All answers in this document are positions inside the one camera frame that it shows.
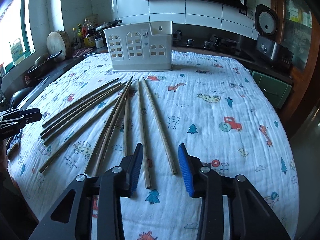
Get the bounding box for wooden chopstick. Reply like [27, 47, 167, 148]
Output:
[40, 81, 128, 140]
[91, 77, 133, 176]
[124, 94, 129, 156]
[42, 78, 118, 128]
[39, 96, 120, 173]
[142, 78, 177, 176]
[43, 83, 127, 145]
[84, 94, 126, 176]
[39, 82, 123, 136]
[137, 80, 152, 189]

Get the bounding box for black wok pan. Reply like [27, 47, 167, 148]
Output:
[26, 50, 62, 79]

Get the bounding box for white cartoon print cloth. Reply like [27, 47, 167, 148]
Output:
[10, 51, 299, 239]

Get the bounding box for detergent jug on windowsill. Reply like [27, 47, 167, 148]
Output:
[10, 38, 25, 66]

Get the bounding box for round wooden cutting board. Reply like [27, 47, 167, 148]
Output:
[46, 30, 72, 62]

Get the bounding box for pink dish cloth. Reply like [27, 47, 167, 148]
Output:
[72, 48, 93, 58]

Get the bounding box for yellow cap oil bottle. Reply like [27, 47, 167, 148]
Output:
[76, 24, 83, 48]

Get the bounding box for white seasoning shaker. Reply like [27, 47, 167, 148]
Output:
[95, 37, 104, 49]

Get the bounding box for dark soy sauce bottle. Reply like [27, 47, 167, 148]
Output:
[82, 18, 95, 48]

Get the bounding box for green cabinet drawers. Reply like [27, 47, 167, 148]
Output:
[252, 72, 292, 109]

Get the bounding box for white plastic utensil holder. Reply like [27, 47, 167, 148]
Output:
[104, 21, 173, 72]

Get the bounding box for black gas stove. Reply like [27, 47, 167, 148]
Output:
[172, 30, 252, 60]

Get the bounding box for black rice cooker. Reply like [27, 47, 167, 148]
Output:
[254, 4, 293, 70]

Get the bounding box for wooden glass door cabinet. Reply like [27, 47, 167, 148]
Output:
[271, 0, 319, 137]

